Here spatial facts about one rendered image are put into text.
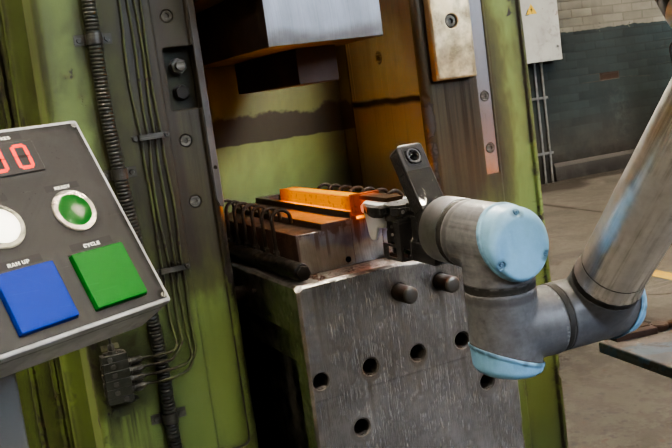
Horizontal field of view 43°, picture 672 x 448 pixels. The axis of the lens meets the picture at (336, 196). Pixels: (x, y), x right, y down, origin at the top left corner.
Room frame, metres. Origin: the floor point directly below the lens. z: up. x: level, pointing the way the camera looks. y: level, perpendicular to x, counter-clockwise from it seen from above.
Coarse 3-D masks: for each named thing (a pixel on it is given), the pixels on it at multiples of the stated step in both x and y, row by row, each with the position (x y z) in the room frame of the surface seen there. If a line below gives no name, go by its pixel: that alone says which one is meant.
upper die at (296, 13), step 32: (256, 0) 1.33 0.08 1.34; (288, 0) 1.33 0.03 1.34; (320, 0) 1.35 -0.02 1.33; (352, 0) 1.38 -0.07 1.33; (224, 32) 1.48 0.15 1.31; (256, 32) 1.35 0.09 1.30; (288, 32) 1.33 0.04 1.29; (320, 32) 1.35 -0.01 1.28; (352, 32) 1.37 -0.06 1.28; (224, 64) 1.66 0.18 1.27
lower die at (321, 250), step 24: (240, 216) 1.63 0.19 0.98; (264, 216) 1.55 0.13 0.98; (312, 216) 1.43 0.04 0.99; (336, 216) 1.39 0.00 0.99; (288, 240) 1.34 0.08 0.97; (312, 240) 1.32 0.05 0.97; (336, 240) 1.34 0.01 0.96; (360, 240) 1.36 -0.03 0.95; (384, 240) 1.38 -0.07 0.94; (312, 264) 1.32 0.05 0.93; (336, 264) 1.34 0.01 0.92
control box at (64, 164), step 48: (0, 144) 1.06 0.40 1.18; (48, 144) 1.11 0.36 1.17; (0, 192) 1.02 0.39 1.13; (48, 192) 1.06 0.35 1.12; (96, 192) 1.10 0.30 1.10; (48, 240) 1.02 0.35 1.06; (96, 240) 1.06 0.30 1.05; (0, 336) 0.90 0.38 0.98; (48, 336) 0.94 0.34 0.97; (96, 336) 1.03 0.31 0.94
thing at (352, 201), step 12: (288, 192) 1.60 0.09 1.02; (300, 192) 1.55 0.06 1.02; (312, 192) 1.51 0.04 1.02; (324, 192) 1.48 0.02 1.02; (336, 192) 1.46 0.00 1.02; (348, 192) 1.44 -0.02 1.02; (372, 192) 1.36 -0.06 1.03; (312, 204) 1.51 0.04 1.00; (324, 204) 1.46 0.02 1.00; (336, 204) 1.42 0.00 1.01; (348, 204) 1.38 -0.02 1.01; (360, 204) 1.35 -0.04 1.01
